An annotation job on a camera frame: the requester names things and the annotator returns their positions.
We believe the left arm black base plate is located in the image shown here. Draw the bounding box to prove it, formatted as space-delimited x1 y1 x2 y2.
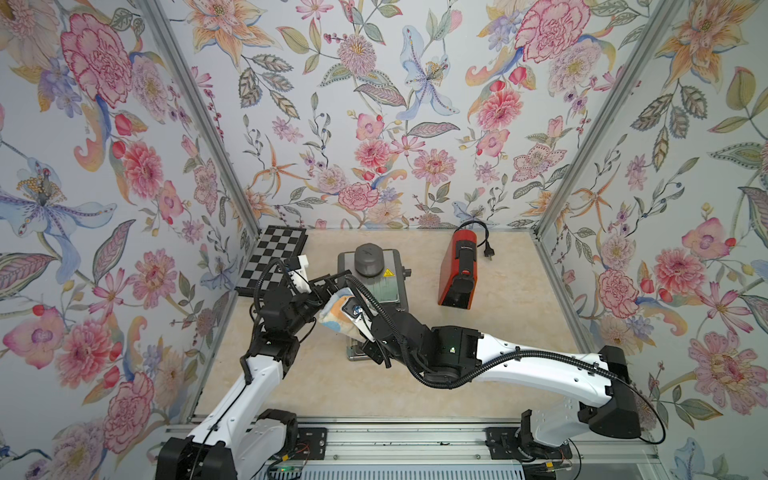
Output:
271 427 328 461

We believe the black power cord with plug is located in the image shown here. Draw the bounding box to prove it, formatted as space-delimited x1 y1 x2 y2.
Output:
455 219 496 262

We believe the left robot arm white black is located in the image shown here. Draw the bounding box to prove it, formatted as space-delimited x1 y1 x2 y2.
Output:
154 258 346 479

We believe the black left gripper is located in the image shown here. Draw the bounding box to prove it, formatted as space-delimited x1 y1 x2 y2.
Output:
285 271 350 339

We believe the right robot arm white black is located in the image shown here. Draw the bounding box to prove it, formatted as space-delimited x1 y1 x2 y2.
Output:
345 276 651 448

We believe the left aluminium corner post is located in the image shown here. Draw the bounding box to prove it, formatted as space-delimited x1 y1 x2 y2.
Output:
137 0 261 236

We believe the black white chessboard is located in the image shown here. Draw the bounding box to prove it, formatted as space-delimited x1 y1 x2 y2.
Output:
236 225 308 298

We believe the aluminium rail frame front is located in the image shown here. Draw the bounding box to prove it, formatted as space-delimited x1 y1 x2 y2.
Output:
146 386 670 480

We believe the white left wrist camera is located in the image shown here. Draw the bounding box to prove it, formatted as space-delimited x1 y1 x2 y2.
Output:
284 255 311 293

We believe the right aluminium corner post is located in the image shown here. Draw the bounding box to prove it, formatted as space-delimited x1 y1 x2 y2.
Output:
531 1 681 242

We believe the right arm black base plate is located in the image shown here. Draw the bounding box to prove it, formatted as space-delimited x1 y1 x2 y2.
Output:
484 427 573 463

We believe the aluminium corner post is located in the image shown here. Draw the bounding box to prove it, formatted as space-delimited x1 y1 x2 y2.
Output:
137 0 261 236
531 1 681 242

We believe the orange blue patterned cloth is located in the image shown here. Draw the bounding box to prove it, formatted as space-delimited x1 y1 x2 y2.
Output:
316 288 363 342

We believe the red capsule coffee machine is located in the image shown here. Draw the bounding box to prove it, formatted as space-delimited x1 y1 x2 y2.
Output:
438 229 477 310

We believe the silver grey coffee machine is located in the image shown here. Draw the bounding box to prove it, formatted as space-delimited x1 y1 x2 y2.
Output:
337 243 410 360

